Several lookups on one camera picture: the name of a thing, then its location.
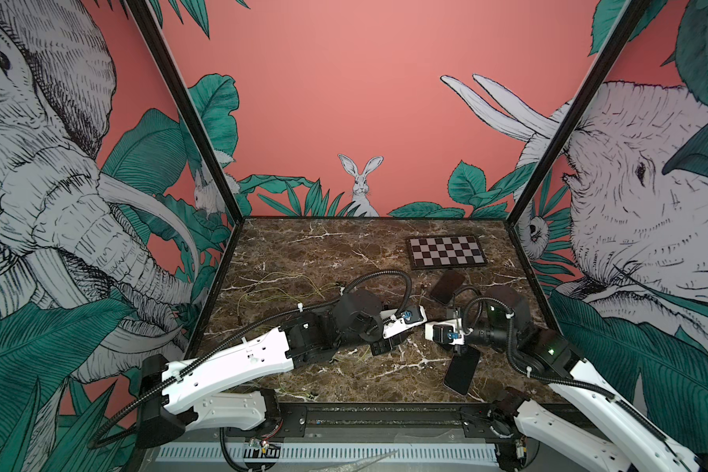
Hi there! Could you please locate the pink edged smartphone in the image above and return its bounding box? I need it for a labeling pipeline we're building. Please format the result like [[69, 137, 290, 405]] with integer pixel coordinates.
[[444, 346, 481, 395]]

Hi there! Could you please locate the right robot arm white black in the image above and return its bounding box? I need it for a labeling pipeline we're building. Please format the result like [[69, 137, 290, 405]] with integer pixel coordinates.
[[442, 287, 708, 471]]

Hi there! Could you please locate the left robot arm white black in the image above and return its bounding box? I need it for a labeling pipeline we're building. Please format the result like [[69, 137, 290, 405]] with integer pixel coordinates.
[[88, 269, 427, 450]]

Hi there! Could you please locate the blue edged smartphone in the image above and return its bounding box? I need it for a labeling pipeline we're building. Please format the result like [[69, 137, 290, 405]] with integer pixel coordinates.
[[430, 269, 466, 305]]

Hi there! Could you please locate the black white chessboard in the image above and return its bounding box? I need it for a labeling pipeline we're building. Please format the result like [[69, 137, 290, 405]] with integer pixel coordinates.
[[406, 235, 488, 269]]

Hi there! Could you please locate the white vented strip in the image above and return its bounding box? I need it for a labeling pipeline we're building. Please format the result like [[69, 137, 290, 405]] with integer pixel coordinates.
[[154, 441, 500, 466]]

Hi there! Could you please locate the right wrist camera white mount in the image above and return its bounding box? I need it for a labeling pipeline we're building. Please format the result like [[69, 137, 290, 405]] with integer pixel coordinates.
[[425, 320, 465, 346]]

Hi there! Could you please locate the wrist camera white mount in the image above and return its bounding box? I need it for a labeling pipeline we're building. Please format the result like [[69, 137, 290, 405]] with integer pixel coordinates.
[[380, 305, 427, 339], [425, 320, 465, 346]]

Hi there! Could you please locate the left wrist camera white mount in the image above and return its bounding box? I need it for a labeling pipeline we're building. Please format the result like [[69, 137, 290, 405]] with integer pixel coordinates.
[[380, 305, 427, 339]]

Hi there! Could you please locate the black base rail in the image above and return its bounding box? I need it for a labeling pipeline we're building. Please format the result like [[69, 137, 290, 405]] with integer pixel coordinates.
[[273, 402, 524, 443]]

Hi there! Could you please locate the right black corner post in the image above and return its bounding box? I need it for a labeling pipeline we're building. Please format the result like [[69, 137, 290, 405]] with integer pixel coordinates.
[[505, 0, 651, 228]]

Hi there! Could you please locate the black corner post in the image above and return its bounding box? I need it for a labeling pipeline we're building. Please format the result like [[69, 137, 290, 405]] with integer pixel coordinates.
[[126, 0, 245, 224], [505, 0, 651, 228]]

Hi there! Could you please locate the left black corner post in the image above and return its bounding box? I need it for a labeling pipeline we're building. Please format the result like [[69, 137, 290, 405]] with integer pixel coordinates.
[[126, 0, 245, 224]]

